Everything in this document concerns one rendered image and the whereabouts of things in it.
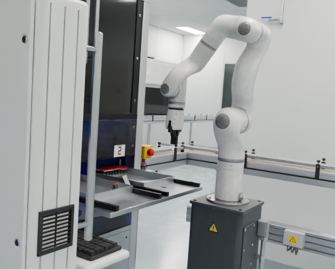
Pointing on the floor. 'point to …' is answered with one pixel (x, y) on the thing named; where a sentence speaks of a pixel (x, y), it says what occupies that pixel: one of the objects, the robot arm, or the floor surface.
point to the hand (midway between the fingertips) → (174, 140)
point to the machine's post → (131, 161)
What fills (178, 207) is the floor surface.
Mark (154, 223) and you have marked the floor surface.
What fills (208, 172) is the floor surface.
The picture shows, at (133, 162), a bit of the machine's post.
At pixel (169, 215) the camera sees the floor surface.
